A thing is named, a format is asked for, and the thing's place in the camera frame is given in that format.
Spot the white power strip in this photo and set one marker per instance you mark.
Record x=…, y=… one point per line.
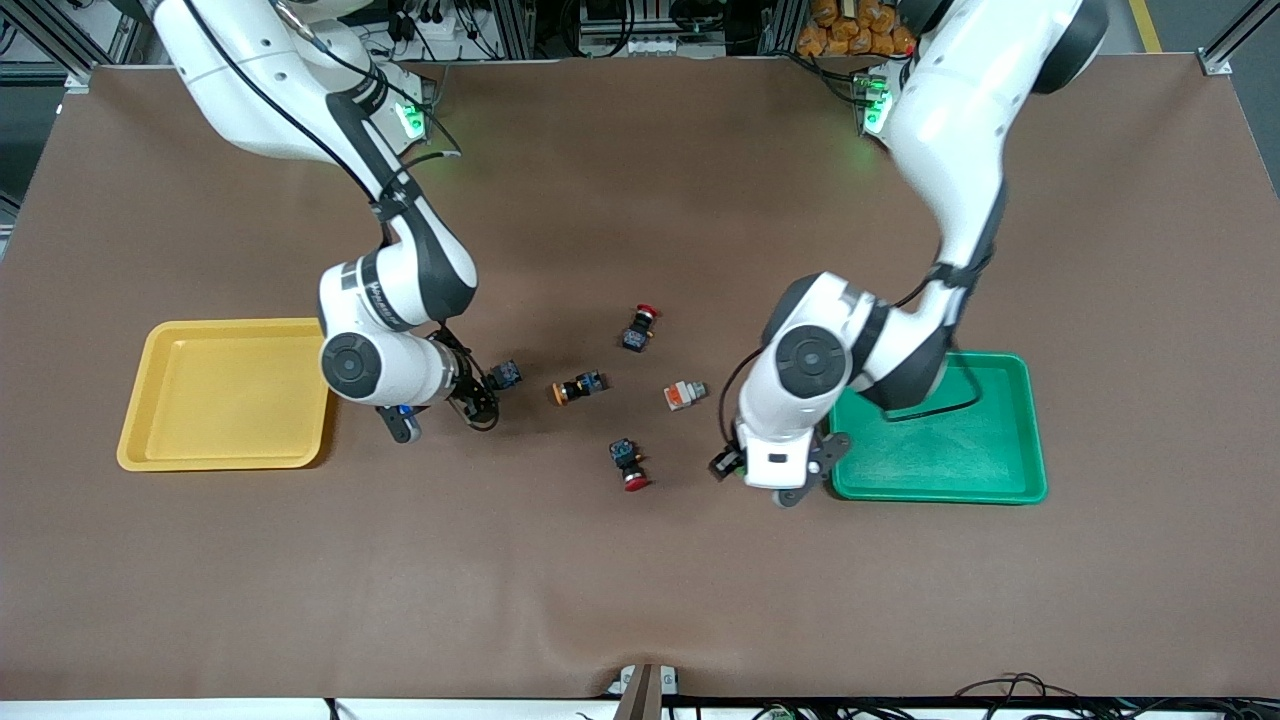
x=650, y=46

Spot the yellow push button switch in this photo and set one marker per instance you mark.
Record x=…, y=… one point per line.
x=580, y=386
x=507, y=374

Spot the yellow plastic tray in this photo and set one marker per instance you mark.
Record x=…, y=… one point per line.
x=225, y=400

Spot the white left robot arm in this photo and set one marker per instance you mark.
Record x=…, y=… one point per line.
x=950, y=120

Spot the aluminium frame profile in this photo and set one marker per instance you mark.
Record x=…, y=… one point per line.
x=1235, y=45
x=100, y=35

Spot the red push button switch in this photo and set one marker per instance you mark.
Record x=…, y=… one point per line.
x=627, y=460
x=638, y=330

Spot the green plastic tray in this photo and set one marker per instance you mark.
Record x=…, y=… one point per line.
x=980, y=450

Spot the bag of orange items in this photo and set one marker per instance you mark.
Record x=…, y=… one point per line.
x=850, y=25

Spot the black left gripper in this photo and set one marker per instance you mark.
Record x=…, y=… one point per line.
x=724, y=463

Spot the green plug connector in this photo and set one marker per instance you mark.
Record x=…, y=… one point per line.
x=778, y=713

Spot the aluminium frame post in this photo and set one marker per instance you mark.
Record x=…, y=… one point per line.
x=512, y=25
x=782, y=25

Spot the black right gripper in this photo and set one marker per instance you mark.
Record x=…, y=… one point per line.
x=472, y=390

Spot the table edge clamp bracket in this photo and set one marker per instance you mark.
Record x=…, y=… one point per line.
x=640, y=685

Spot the green button with orange block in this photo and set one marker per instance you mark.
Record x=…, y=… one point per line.
x=684, y=396

